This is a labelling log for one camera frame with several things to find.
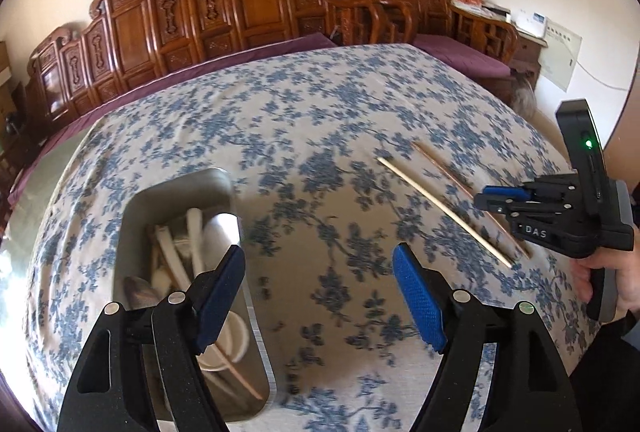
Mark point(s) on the pale wooden chopstick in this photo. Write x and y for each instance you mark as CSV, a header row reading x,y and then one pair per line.
x,y
445,212

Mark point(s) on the grey furry object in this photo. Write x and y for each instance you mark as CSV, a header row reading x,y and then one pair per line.
x,y
525,94

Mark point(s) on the wooden side table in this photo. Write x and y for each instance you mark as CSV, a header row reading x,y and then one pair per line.
x,y
487,31

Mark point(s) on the white blue box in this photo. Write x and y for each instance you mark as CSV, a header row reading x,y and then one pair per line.
x,y
532,24

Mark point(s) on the metal tray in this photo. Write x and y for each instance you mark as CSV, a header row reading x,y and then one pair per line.
x,y
150,202

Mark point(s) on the short purple seat cushion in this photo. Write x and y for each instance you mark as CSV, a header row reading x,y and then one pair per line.
x,y
465,56

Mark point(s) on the copper chopstick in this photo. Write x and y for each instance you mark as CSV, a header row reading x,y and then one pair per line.
x,y
240,374
450,174

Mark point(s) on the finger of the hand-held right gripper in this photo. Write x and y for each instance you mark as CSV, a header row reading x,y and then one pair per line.
x,y
505,192
495,203

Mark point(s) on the white wall panel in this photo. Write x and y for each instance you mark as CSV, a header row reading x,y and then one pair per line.
x,y
560,61

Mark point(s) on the blue floral tablecloth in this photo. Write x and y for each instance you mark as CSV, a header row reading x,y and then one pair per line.
x,y
325,121

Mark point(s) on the small white spoon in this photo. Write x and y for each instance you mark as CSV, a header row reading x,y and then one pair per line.
x,y
232,337

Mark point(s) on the person's right hand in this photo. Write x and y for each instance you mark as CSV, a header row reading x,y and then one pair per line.
x,y
627,277

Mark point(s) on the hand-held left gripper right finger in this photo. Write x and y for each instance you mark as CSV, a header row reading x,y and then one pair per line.
x,y
417,297

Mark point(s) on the metal fork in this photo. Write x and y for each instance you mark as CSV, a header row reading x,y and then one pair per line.
x,y
140,293

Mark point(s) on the carved wooden armchair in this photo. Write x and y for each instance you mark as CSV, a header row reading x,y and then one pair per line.
x,y
365,19

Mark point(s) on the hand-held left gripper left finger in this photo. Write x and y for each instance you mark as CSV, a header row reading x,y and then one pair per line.
x,y
222,292

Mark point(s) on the long purple seat cushion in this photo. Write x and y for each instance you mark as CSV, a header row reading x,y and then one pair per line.
x,y
150,81

